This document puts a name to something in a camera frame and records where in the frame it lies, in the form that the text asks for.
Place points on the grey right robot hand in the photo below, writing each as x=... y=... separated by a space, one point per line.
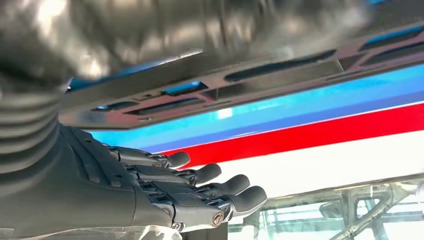
x=82 y=198

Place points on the blue metal shelf rack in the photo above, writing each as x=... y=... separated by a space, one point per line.
x=298 y=109

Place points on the white car with red stripe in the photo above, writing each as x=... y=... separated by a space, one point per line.
x=298 y=165

